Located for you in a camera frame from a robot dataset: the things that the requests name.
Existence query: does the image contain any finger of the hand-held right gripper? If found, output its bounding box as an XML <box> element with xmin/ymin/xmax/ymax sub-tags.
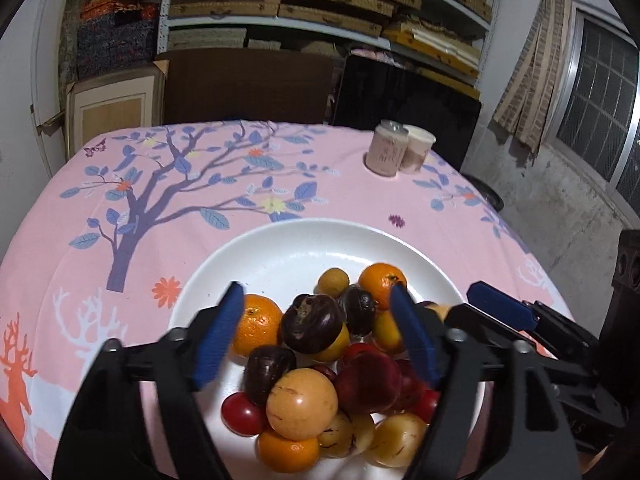
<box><xmin>466</xmin><ymin>281</ymin><xmax>601</xmax><ymax>361</ymax></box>
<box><xmin>442</xmin><ymin>305</ymin><xmax>628</xmax><ymax>431</ymax></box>

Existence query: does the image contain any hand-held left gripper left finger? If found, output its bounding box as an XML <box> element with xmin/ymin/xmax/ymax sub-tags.
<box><xmin>52</xmin><ymin>281</ymin><xmax>246</xmax><ymax>480</ymax></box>

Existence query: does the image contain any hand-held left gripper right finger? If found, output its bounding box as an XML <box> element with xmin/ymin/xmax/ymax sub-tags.
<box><xmin>389</xmin><ymin>284</ymin><xmax>583</xmax><ymax>480</ymax></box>

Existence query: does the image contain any small orange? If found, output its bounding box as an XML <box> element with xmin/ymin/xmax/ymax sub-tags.
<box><xmin>312</xmin><ymin>325</ymin><xmax>351</xmax><ymax>363</ymax></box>
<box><xmin>256</xmin><ymin>429</ymin><xmax>321</xmax><ymax>476</ymax></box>
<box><xmin>371</xmin><ymin>310</ymin><xmax>407</xmax><ymax>355</ymax></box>

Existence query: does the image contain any large mandarin orange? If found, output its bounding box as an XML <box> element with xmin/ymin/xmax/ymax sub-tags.
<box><xmin>357</xmin><ymin>262</ymin><xmax>407</xmax><ymax>311</ymax></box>
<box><xmin>231</xmin><ymin>294</ymin><xmax>284</xmax><ymax>358</ymax></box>

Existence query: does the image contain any dark red plum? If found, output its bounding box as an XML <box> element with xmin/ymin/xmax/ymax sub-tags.
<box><xmin>334</xmin><ymin>351</ymin><xmax>403</xmax><ymax>415</ymax></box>
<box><xmin>397</xmin><ymin>360</ymin><xmax>426</xmax><ymax>411</ymax></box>

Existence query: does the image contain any dark purple mangosteen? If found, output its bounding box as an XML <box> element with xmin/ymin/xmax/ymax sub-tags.
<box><xmin>337</xmin><ymin>284</ymin><xmax>378</xmax><ymax>338</ymax></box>
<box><xmin>243</xmin><ymin>345</ymin><xmax>298</xmax><ymax>407</ymax></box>
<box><xmin>280</xmin><ymin>294</ymin><xmax>347</xmax><ymax>355</ymax></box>

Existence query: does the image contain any white plate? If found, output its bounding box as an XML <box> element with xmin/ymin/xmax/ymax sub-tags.
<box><xmin>167</xmin><ymin>217</ymin><xmax>488</xmax><ymax>480</ymax></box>

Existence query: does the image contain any tiny yellow round fruit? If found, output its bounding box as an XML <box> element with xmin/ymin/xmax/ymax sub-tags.
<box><xmin>317</xmin><ymin>267</ymin><xmax>350</xmax><ymax>297</ymax></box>

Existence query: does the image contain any striped yellow pepino melon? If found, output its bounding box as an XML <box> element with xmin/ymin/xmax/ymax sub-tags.
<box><xmin>317</xmin><ymin>410</ymin><xmax>376</xmax><ymax>459</ymax></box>

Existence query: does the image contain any black round object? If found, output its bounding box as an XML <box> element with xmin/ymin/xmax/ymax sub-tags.
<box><xmin>462</xmin><ymin>174</ymin><xmax>503</xmax><ymax>211</ymax></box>

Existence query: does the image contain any pink printed tablecloth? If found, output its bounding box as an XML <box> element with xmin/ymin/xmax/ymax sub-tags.
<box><xmin>0</xmin><ymin>119</ymin><xmax>576</xmax><ymax>480</ymax></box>

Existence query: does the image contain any paper cup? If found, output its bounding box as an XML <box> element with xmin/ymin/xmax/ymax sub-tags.
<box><xmin>400</xmin><ymin>124</ymin><xmax>435</xmax><ymax>175</ymax></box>

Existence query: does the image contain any barred window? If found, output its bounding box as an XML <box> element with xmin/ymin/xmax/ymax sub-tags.
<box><xmin>547</xmin><ymin>2</ymin><xmax>640</xmax><ymax>206</ymax></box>

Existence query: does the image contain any black panel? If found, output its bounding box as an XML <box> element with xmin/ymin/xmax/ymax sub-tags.
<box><xmin>332</xmin><ymin>55</ymin><xmax>482</xmax><ymax>173</ymax></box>

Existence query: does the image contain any brick pattern curtain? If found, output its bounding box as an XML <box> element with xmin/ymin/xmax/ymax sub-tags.
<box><xmin>492</xmin><ymin>0</ymin><xmax>573</xmax><ymax>153</ymax></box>

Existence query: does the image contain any framed picture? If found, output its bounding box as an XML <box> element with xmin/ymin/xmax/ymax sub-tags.
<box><xmin>65</xmin><ymin>60</ymin><xmax>171</xmax><ymax>158</ymax></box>

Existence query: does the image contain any brown board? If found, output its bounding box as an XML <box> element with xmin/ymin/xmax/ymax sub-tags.
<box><xmin>156</xmin><ymin>49</ymin><xmax>335</xmax><ymax>126</ymax></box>

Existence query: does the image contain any pink folded cloth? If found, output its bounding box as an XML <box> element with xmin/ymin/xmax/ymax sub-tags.
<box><xmin>350</xmin><ymin>47</ymin><xmax>401</xmax><ymax>63</ymax></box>

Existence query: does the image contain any white door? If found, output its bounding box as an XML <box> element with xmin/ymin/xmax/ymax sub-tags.
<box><xmin>32</xmin><ymin>0</ymin><xmax>76</xmax><ymax>161</ymax></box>

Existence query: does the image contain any stack of patterned boxes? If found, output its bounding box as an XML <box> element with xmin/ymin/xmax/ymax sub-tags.
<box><xmin>60</xmin><ymin>0</ymin><xmax>173</xmax><ymax>83</ymax></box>

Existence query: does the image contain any white metal shelf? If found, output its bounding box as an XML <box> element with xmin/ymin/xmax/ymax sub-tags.
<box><xmin>156</xmin><ymin>0</ymin><xmax>501</xmax><ymax>91</ymax></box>

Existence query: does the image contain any stack of woven flat boxes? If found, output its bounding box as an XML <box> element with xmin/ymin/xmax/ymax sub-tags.
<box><xmin>167</xmin><ymin>0</ymin><xmax>493</xmax><ymax>96</ymax></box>

